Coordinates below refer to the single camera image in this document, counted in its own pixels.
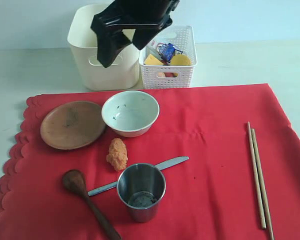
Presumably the brown wooden plate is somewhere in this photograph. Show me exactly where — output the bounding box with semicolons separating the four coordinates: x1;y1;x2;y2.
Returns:
40;100;106;150

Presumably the stainless steel cup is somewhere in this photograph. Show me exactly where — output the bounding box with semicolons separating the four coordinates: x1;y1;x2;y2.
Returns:
116;163;166;223

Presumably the orange fried food piece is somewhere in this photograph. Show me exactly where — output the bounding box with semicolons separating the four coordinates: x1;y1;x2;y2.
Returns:
106;138;128;172

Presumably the red tablecloth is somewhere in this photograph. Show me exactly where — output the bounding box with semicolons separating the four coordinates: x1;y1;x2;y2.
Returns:
0;84;300;240

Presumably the dark wooden spoon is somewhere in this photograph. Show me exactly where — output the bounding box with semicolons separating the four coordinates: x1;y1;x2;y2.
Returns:
62;169;122;240

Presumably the white perforated basket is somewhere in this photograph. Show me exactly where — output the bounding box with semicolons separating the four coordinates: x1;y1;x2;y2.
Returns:
139;25;197;89

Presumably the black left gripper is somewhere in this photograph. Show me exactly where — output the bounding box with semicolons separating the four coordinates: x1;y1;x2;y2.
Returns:
91;0;179;68

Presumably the yellow cheese wedge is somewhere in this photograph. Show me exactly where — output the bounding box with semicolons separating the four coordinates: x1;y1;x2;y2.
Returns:
143;53;164;66

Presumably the cream plastic bin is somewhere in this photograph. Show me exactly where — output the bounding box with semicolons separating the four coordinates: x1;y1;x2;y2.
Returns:
67;3;142;92

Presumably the steel table knife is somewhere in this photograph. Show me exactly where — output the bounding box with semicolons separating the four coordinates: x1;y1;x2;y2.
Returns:
87;156;190;197

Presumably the yellow lemon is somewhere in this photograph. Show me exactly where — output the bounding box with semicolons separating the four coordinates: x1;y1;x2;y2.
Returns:
170;54;192;66

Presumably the white ceramic bowl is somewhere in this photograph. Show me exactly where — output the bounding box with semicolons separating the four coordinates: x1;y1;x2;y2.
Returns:
101;90;160;138

